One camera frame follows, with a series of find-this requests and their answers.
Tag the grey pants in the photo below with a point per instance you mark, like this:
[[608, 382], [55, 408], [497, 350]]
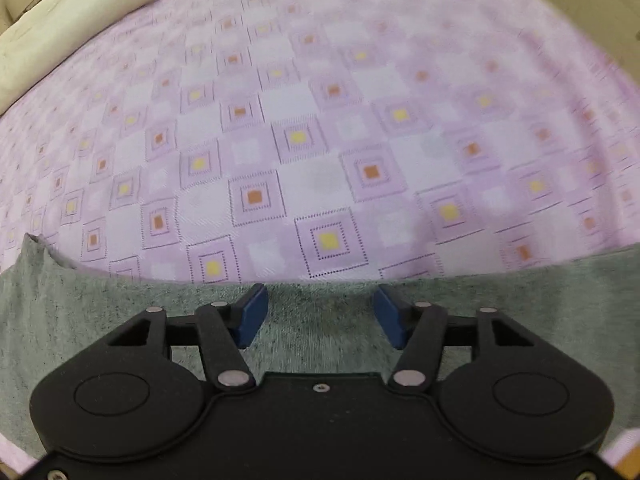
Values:
[[310, 325]]

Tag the cream pillow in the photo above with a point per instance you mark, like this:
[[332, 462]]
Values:
[[60, 25]]

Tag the purple patterned bedsheet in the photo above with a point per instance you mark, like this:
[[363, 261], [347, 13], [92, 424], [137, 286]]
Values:
[[320, 125]]

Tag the light wooden wardrobe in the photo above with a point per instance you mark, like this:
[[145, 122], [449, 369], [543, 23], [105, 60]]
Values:
[[595, 0]]

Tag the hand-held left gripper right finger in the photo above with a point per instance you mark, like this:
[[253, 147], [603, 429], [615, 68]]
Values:
[[390, 318]]

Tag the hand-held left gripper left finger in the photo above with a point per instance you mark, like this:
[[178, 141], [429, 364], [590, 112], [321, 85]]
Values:
[[253, 318]]

